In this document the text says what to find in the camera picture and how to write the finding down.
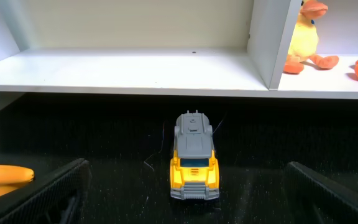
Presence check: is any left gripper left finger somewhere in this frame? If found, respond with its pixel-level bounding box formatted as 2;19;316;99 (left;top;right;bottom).
0;158;92;224

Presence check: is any grey and yellow toy truck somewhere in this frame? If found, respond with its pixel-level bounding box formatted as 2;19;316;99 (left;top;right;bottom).
169;110;221;201

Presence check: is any yellow plush duck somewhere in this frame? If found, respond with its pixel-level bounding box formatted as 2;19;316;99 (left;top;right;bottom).
283;0;340;75

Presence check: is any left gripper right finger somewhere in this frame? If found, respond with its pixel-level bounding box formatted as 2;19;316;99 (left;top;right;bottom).
283;161;358;224

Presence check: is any white shelf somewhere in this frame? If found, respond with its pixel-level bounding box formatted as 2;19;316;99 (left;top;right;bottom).
0;0;358;121

